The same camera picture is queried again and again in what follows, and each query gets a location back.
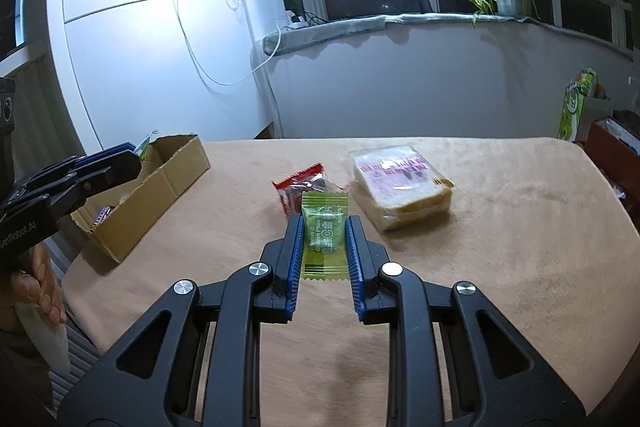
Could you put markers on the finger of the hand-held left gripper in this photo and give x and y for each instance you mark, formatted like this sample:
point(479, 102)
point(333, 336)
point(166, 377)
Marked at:
point(110, 172)
point(107, 153)

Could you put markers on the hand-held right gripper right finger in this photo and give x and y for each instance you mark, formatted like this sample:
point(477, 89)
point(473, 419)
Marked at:
point(356, 267)

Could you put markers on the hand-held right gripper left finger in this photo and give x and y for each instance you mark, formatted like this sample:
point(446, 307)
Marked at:
point(295, 267)

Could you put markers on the brown cardboard box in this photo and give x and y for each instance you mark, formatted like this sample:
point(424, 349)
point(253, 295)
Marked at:
point(150, 197)

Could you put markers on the person's left hand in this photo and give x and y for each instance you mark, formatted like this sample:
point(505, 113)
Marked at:
point(42, 282)

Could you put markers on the red snack packet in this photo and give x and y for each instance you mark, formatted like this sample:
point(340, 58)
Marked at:
point(292, 192)

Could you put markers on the sliced bread package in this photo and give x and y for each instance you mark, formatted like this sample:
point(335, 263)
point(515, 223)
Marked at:
point(400, 187)

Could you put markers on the white cabinet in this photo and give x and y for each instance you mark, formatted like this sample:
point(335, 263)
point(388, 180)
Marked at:
point(150, 72)

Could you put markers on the beige tablecloth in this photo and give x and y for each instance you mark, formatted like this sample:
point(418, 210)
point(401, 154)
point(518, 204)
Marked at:
point(500, 257)

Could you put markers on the white power strip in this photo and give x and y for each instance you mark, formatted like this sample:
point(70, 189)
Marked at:
point(296, 22)

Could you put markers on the grey windowsill cloth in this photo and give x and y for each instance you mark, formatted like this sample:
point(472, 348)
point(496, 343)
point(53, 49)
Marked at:
point(350, 29)

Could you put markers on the green paper bag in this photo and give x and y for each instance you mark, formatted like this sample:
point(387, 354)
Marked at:
point(572, 112)

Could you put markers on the red box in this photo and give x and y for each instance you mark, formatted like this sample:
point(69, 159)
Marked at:
point(615, 152)

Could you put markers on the beige carton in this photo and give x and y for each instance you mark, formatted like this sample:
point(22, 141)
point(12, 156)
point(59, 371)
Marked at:
point(599, 117)

